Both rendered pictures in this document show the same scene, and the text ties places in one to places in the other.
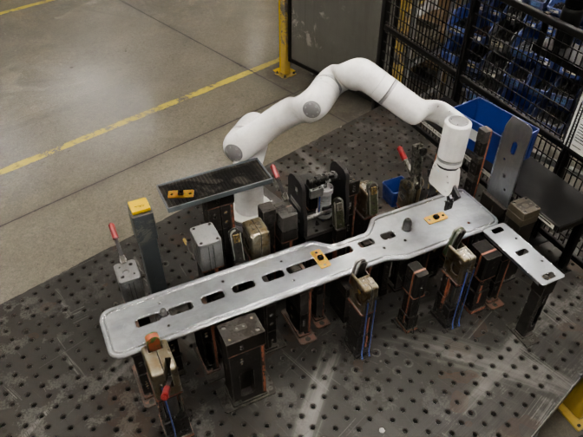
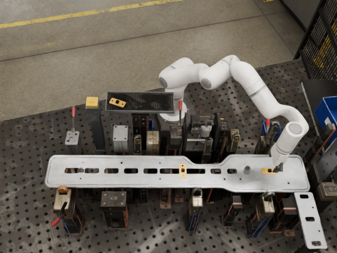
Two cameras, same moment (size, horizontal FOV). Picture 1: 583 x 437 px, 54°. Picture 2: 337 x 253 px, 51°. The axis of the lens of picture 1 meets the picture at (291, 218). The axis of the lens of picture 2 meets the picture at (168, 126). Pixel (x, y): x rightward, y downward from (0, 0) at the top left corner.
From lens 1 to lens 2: 0.64 m
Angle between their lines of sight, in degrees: 19
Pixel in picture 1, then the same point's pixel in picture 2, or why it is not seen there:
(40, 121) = not seen: outside the picture
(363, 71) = (242, 74)
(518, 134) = not seen: outside the picture
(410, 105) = (266, 107)
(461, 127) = (293, 135)
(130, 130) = (152, 10)
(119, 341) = (52, 177)
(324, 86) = (220, 71)
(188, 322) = (91, 180)
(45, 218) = (83, 53)
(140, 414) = not seen: hidden behind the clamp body
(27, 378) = (17, 165)
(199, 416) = (88, 225)
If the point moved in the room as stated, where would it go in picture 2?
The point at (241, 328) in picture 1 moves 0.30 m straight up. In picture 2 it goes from (114, 199) to (108, 169)
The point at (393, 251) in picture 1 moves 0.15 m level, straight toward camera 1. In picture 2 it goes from (228, 183) to (212, 204)
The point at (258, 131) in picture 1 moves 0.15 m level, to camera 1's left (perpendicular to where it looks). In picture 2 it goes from (179, 77) to (155, 68)
